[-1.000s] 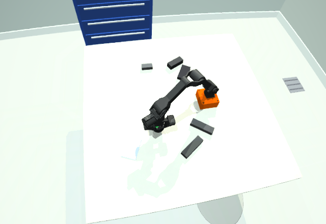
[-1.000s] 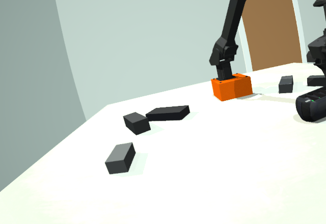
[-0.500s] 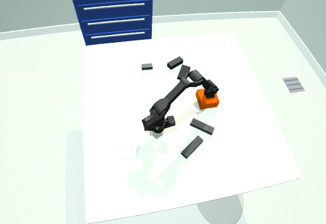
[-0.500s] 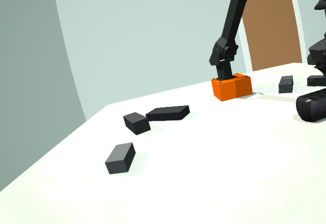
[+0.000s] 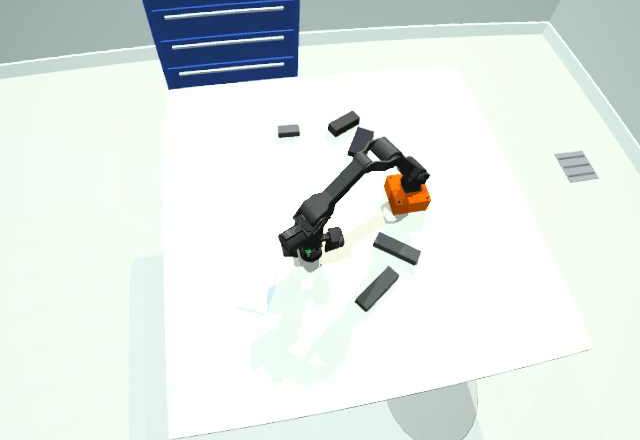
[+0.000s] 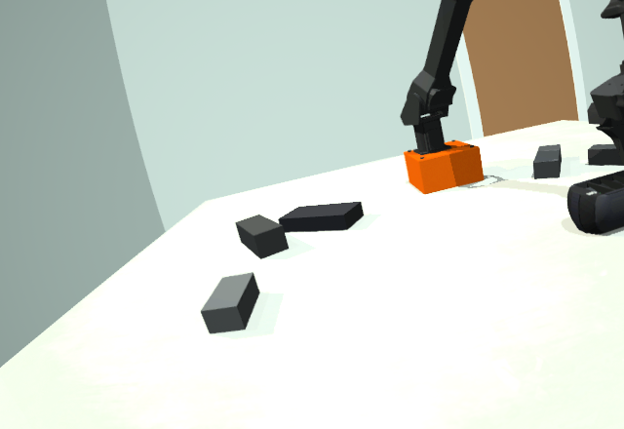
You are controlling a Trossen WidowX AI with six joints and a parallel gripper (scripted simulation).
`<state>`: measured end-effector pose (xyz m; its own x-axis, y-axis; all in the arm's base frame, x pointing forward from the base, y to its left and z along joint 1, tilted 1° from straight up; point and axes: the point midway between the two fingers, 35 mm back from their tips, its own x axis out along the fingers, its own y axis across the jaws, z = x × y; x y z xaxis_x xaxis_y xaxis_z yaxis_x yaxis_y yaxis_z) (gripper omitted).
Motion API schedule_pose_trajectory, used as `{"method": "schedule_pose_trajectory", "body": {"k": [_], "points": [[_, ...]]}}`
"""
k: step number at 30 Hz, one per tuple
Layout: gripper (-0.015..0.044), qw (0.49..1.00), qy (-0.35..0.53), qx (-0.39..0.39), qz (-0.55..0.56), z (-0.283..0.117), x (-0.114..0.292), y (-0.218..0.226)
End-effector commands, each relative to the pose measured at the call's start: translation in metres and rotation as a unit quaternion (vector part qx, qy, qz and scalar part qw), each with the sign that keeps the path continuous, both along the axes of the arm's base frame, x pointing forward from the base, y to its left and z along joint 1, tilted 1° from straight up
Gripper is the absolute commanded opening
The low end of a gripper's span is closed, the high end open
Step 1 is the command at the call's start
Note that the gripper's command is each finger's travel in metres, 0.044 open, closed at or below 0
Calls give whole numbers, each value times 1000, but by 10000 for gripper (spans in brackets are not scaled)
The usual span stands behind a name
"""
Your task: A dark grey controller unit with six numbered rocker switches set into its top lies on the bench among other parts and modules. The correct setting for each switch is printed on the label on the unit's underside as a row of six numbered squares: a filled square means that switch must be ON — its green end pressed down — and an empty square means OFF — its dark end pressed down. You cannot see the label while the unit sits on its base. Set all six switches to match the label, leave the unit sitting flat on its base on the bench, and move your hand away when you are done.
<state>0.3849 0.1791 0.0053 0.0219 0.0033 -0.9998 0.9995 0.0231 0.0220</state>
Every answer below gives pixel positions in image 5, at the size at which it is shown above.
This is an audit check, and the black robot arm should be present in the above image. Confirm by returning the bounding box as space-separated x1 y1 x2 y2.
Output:
278 136 431 253

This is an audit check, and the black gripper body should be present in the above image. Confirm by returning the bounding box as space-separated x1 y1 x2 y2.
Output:
281 227 345 258

